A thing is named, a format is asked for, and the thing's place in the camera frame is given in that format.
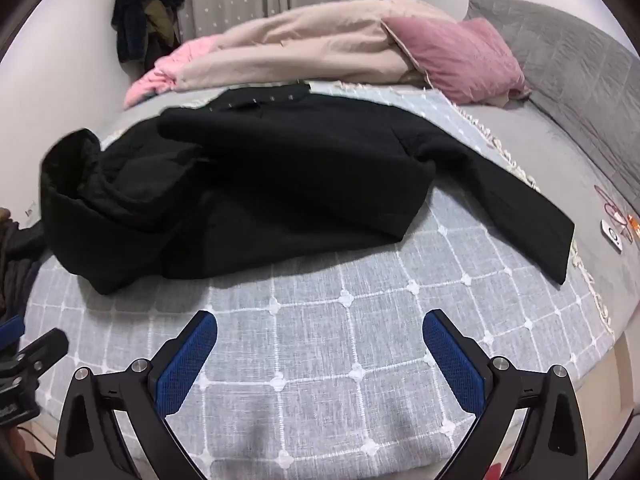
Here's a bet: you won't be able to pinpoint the dark clothing pile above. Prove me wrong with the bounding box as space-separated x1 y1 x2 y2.
0 207 48 321

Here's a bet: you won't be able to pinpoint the grey quilted headboard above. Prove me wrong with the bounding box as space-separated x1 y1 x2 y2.
462 0 640 211

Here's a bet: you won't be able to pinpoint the light blue checked blanket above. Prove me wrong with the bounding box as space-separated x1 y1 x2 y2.
20 80 618 480

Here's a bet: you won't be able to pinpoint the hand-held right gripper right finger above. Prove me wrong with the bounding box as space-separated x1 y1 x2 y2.
422 309 587 480

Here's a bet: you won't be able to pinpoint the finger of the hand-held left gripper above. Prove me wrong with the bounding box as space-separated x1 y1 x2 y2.
15 329 69 378
0 314 26 353

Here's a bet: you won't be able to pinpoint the small white device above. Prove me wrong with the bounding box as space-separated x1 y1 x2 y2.
600 219 626 253

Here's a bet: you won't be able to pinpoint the bed with grey sheet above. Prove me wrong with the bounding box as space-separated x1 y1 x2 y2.
95 80 640 396

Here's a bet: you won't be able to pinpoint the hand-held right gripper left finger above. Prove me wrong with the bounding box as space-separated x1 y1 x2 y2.
54 310 219 480

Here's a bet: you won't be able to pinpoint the beige duvet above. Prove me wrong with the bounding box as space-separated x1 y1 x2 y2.
175 0 466 93

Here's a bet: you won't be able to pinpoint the pink pillow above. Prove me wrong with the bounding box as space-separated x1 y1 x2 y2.
382 16 531 106

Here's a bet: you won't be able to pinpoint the hanging dark clothes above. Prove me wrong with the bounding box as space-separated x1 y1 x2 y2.
111 0 186 73

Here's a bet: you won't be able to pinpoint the pink blanket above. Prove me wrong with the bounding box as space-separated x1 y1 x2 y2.
123 37 221 108

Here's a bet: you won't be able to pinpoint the black coat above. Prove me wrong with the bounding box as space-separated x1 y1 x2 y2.
40 85 576 296

